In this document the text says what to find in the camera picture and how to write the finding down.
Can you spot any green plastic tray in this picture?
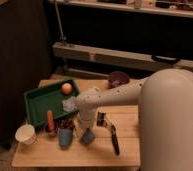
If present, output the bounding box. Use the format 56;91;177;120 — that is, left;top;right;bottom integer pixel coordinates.
24;79;79;128

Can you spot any orange ball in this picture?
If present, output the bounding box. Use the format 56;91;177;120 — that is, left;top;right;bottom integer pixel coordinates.
61;83;72;95

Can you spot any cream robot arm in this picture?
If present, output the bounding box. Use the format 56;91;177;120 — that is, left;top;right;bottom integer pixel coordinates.
76;69;193;171

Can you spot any black handled brush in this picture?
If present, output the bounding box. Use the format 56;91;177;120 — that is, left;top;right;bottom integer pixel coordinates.
97;112;120;155

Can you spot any orange carrot toy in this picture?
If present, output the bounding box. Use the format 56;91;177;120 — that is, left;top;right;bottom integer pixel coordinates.
47;110;55;132

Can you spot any dark purple bowl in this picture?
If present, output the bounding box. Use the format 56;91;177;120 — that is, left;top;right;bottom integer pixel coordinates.
108;71;130;88

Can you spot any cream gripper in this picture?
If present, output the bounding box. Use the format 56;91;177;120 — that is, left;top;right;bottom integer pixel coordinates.
75;119;94;139

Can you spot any white paper cup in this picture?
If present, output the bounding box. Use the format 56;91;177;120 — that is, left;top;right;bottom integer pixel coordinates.
15;124;37;145

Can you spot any clear plastic wrap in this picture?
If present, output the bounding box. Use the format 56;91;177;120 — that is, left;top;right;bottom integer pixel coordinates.
62;96;77;112

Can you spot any blue plastic cup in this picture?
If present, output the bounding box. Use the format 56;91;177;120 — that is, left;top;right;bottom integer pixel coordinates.
58;129;73;148

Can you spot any black handle on ledge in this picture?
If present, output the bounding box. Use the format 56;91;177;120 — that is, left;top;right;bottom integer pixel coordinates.
151;55;181;64

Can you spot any metal pole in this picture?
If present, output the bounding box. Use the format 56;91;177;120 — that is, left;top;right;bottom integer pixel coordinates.
54;0;66;44

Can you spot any dark brown pinecone item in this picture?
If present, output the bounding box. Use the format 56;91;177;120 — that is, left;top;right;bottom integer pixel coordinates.
58;119;75;130

